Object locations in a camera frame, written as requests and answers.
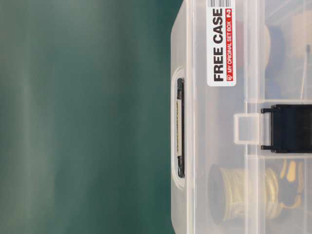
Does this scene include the clear plastic tool box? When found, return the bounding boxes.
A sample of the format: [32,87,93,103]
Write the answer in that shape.
[170,0,312,234]

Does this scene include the black tool box latch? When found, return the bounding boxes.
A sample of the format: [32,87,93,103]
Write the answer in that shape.
[261,104,312,154]

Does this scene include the white free case label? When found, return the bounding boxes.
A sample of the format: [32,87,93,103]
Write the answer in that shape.
[206,0,237,87]

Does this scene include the yellow wire spool black flanges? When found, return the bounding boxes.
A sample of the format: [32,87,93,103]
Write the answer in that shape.
[208,164,283,224]

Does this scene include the yellow black handled screwdriver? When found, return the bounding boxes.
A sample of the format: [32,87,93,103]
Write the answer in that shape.
[278,159,305,209]

